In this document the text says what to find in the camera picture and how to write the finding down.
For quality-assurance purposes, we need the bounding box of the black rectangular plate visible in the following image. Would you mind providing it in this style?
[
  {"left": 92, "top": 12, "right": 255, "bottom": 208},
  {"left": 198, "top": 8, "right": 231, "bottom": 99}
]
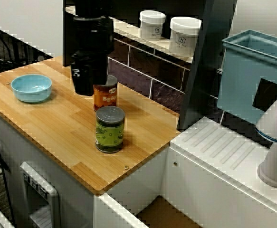
[{"left": 252, "top": 78, "right": 277, "bottom": 112}]

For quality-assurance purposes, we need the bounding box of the cream shelf board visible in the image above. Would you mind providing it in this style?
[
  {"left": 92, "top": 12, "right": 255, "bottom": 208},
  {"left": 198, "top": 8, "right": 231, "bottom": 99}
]
[{"left": 66, "top": 6, "right": 193, "bottom": 64}]

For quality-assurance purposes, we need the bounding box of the white labelled plastic jar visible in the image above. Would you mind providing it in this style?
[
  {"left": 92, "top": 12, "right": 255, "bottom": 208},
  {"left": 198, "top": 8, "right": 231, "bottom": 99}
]
[
  {"left": 169, "top": 16, "right": 202, "bottom": 57},
  {"left": 139, "top": 10, "right": 166, "bottom": 41}
]

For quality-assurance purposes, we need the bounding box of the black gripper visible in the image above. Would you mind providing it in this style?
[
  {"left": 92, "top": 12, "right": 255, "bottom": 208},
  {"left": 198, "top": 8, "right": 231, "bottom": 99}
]
[{"left": 71, "top": 20, "right": 115, "bottom": 95}]

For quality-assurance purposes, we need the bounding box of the green vegetable can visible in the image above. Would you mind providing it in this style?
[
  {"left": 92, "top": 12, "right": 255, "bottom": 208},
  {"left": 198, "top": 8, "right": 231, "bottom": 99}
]
[{"left": 95, "top": 106, "right": 126, "bottom": 153}]

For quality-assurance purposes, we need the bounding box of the white sink unit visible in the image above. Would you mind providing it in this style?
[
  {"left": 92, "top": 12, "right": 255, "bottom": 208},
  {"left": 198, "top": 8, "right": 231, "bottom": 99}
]
[{"left": 94, "top": 116, "right": 277, "bottom": 228}]

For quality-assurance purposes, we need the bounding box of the dark tile backsplash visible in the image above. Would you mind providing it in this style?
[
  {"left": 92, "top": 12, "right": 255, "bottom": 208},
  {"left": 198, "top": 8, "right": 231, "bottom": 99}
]
[{"left": 107, "top": 35, "right": 224, "bottom": 124}]

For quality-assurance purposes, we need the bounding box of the light blue bowl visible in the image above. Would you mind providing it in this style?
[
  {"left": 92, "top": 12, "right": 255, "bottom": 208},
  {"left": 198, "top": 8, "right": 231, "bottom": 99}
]
[{"left": 11, "top": 74, "right": 53, "bottom": 104}]

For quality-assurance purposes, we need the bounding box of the orange beans can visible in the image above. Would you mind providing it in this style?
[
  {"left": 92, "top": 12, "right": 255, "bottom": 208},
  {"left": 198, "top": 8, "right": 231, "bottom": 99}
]
[{"left": 93, "top": 75, "right": 119, "bottom": 112}]

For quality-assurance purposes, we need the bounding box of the teal plastic bin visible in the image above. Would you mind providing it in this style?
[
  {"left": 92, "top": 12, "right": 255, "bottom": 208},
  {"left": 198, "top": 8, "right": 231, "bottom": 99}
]
[{"left": 218, "top": 29, "right": 277, "bottom": 124}]

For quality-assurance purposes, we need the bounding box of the black kitchen hutch frame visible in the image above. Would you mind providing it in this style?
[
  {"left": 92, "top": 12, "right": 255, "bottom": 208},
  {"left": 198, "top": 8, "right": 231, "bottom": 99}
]
[{"left": 62, "top": 0, "right": 238, "bottom": 131}]

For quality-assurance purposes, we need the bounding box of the white counter cabinet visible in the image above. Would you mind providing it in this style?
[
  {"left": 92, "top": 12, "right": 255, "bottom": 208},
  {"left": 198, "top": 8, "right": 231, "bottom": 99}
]
[{"left": 0, "top": 104, "right": 170, "bottom": 228}]

